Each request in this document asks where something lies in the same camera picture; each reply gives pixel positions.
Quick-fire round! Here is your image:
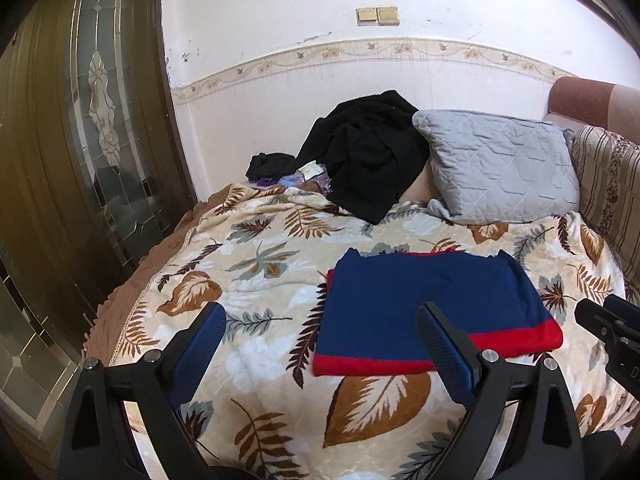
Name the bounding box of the red and blue sweater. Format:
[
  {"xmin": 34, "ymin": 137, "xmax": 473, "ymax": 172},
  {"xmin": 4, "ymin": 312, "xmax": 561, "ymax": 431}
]
[{"xmin": 311, "ymin": 247, "xmax": 565, "ymax": 378}]

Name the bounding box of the striped brown floral cushion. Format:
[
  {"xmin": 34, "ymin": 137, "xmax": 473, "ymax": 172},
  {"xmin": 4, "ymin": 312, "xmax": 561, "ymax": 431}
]
[{"xmin": 572, "ymin": 126, "xmax": 639, "ymax": 304}]

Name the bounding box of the grey quilted pillow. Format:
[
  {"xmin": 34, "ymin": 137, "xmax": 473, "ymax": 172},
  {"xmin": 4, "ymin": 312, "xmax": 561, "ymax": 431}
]
[{"xmin": 412, "ymin": 110, "xmax": 580, "ymax": 226}]

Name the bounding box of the pink upholstered headboard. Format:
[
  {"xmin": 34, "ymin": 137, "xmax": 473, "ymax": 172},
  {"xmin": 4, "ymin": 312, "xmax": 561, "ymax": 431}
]
[{"xmin": 548, "ymin": 76, "xmax": 639, "ymax": 143}]

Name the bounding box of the leaf-patterned beige blanket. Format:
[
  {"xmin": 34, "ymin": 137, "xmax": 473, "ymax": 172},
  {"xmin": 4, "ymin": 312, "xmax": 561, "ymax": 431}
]
[{"xmin": 85, "ymin": 184, "xmax": 639, "ymax": 479}]

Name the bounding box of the large black garment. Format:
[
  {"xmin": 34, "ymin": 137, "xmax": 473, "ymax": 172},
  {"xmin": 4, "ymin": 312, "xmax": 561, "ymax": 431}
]
[{"xmin": 291, "ymin": 90, "xmax": 430, "ymax": 224}]

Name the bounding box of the brown door with glass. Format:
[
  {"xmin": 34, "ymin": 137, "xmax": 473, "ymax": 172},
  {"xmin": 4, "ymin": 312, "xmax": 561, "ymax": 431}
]
[{"xmin": 1, "ymin": 0, "xmax": 194, "ymax": 455}]

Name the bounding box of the small purple cloth pile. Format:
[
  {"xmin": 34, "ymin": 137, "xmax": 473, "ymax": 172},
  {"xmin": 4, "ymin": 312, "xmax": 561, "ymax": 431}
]
[{"xmin": 250, "ymin": 160, "xmax": 331, "ymax": 195}]

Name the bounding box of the small black cloth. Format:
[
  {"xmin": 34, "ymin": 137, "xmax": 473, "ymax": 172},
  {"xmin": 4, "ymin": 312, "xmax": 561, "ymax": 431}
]
[{"xmin": 245, "ymin": 153, "xmax": 295, "ymax": 182}]

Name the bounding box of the beige wall switch right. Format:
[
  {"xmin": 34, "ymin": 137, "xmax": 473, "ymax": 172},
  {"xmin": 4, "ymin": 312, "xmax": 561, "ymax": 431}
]
[{"xmin": 376, "ymin": 6, "xmax": 400, "ymax": 26}]

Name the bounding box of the beige wall switch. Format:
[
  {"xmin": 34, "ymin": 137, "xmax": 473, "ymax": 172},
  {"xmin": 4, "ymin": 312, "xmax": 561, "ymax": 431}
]
[
  {"xmin": 356, "ymin": 8, "xmax": 378, "ymax": 25},
  {"xmin": 376, "ymin": 6, "xmax": 400, "ymax": 26}
]

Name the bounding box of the beige wall switch left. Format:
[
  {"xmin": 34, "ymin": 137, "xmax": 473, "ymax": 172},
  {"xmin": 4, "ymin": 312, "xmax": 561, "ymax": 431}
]
[{"xmin": 356, "ymin": 8, "xmax": 378, "ymax": 25}]

